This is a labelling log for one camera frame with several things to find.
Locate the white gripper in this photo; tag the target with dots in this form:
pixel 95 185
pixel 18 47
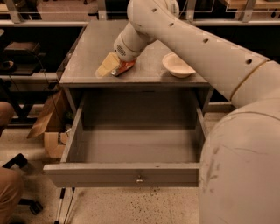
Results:
pixel 122 49

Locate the red coke can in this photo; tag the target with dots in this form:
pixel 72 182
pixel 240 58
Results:
pixel 123 67

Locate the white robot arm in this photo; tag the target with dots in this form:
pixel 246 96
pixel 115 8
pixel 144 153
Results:
pixel 240 162

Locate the grey cabinet with top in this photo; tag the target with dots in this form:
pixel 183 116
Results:
pixel 146 89

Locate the open grey top drawer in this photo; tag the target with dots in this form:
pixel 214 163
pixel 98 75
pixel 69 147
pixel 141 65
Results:
pixel 110 151

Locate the metal drawer knob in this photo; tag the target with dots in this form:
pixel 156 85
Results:
pixel 139 179

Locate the white paper bowl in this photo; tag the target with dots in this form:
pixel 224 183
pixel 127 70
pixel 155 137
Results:
pixel 176 66

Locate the brown cardboard box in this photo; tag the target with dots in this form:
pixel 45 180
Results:
pixel 50 125

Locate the dark box on shelf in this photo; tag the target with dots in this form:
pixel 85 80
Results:
pixel 18 48

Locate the metal cabinet leg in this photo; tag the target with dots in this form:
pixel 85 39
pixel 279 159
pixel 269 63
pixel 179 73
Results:
pixel 60 205

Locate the person leg tan trousers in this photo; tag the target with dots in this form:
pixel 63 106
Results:
pixel 11 183

